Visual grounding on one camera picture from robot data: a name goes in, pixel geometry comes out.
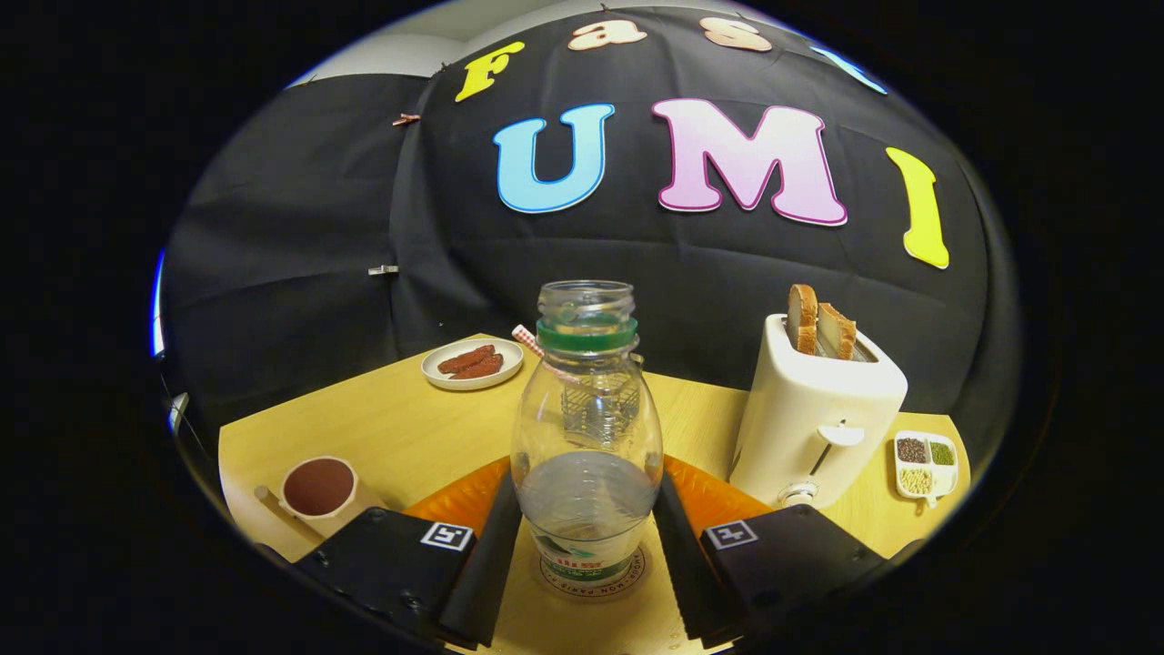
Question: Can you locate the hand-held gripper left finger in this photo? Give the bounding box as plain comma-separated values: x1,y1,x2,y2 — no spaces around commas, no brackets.
291,457,524,651

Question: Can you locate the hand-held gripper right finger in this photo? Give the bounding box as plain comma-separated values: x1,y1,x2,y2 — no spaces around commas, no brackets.
653,455,888,649

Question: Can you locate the round wooden coaster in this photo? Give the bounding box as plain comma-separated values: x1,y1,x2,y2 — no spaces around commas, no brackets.
538,546,648,599

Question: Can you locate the cream cup with brown inside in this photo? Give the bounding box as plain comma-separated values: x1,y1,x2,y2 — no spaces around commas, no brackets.
254,456,387,539

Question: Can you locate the clear plastic juice bottle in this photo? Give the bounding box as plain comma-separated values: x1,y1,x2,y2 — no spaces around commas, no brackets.
510,280,665,583

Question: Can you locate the wooden table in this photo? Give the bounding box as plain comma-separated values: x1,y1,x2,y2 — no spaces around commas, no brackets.
218,333,972,655

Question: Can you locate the white round plate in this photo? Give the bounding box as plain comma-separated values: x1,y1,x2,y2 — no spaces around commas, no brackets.
420,338,526,392

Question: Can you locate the white toaster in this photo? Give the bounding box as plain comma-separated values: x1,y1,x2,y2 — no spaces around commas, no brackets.
729,314,908,510

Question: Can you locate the white divided grain dish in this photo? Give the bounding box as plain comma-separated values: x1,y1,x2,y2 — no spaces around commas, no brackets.
893,430,959,508

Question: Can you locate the toast slice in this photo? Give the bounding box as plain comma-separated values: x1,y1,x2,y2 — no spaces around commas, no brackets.
787,284,819,356
816,302,858,361

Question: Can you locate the black backdrop cloth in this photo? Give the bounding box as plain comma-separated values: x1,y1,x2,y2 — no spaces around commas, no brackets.
159,7,1021,474

